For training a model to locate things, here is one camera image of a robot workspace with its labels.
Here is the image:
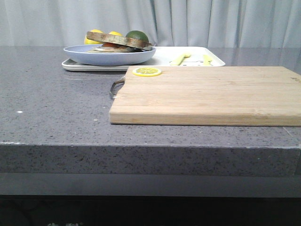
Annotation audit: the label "bread slice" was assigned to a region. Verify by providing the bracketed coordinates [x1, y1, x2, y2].
[87, 46, 142, 53]
[86, 32, 152, 50]

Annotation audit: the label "fried egg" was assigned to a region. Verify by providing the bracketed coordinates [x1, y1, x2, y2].
[94, 42, 120, 52]

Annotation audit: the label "light blue round plate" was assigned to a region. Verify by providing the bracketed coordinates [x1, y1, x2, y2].
[63, 44, 156, 66]

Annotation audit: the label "white rectangular tray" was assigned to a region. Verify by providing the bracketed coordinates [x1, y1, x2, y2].
[62, 47, 225, 71]

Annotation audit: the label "yellow lemon slice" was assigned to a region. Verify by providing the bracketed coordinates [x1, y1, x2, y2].
[132, 67, 162, 77]

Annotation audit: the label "wooden cutting board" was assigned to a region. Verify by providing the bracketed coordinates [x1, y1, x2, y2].
[109, 66, 301, 127]

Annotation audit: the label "green lime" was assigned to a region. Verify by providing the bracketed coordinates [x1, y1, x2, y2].
[126, 30, 149, 43]

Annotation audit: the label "right yellow lemon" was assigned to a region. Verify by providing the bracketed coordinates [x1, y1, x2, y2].
[109, 31, 122, 36]

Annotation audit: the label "left yellow lemon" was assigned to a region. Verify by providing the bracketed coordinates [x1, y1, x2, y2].
[84, 29, 103, 45]

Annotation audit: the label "light grey curtain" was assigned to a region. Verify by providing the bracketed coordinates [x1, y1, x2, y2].
[0, 0, 301, 48]

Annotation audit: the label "metal cutting board handle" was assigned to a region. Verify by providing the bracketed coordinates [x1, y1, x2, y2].
[109, 78, 125, 99]

